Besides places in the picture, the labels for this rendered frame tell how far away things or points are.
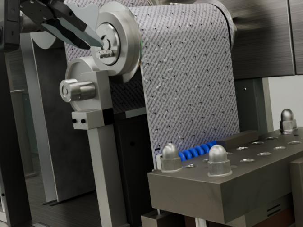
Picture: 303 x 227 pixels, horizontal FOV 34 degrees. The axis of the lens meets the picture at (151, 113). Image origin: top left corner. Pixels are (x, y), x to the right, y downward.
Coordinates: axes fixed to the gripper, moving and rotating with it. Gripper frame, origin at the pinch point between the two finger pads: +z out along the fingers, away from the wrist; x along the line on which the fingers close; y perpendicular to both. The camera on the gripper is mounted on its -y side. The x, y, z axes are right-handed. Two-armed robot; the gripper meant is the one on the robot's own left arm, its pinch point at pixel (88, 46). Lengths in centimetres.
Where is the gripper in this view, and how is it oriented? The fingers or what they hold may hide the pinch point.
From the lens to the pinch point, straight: 85.3
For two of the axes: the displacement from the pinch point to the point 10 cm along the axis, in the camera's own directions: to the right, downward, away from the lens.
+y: 3.8, -8.7, 3.2
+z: 6.6, 5.0, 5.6
